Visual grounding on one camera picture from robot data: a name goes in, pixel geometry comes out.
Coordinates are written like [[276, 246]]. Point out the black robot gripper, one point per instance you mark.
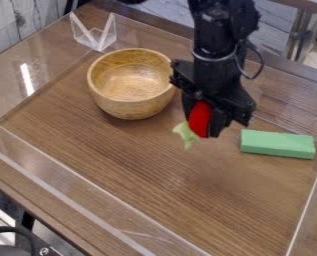
[[213, 80]]

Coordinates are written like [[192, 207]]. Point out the red plush strawberry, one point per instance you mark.
[[193, 129]]

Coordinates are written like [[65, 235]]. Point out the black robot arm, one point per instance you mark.
[[224, 23]]

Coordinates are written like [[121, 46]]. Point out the green rectangular block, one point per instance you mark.
[[277, 144]]

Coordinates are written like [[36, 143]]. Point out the wooden bowl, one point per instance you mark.
[[129, 83]]

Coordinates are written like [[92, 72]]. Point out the wooden table leg background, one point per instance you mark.
[[303, 36]]

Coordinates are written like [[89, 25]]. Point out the clear acrylic corner bracket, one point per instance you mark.
[[94, 38]]

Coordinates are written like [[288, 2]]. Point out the clear acrylic tray wall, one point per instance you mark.
[[93, 219]]

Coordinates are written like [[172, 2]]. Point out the black metal table frame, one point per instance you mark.
[[32, 242]]

